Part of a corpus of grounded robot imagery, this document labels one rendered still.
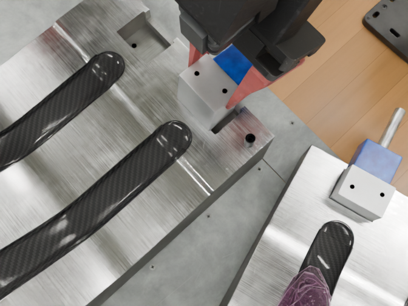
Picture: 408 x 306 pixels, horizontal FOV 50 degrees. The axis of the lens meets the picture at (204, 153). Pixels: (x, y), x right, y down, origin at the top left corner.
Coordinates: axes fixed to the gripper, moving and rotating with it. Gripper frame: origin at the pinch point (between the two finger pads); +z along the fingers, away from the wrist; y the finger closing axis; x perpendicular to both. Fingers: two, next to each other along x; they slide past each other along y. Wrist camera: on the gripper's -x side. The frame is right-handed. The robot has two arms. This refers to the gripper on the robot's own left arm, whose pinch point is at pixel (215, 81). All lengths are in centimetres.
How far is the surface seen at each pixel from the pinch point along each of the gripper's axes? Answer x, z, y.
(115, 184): -8.3, 12.1, 0.0
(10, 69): -8.2, 12.6, -17.4
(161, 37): 5.1, 5.3, -9.9
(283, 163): 9.9, 9.1, 10.1
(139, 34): 4.3, 6.6, -12.2
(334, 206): 5.8, 4.8, 17.1
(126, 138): -5.2, 9.5, -2.8
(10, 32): -0.9, 18.4, -27.1
